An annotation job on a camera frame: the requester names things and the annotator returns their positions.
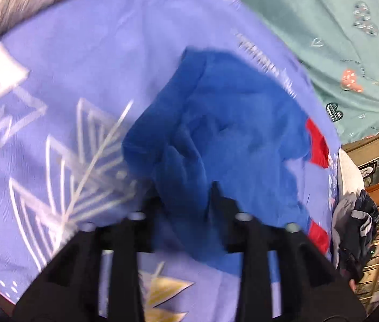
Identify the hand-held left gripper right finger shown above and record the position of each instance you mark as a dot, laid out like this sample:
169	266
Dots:
224	223

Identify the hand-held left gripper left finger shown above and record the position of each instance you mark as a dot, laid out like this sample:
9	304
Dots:
149	223

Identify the purple geometric print bedsheet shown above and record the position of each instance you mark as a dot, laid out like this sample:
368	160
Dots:
75	107

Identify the pile of dark clothes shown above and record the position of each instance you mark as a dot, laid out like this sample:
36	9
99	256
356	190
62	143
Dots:
353	231

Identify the green heart print blanket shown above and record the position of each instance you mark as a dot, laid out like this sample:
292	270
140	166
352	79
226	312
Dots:
337	40

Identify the blue pants with red trim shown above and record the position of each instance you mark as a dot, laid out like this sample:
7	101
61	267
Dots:
216	147

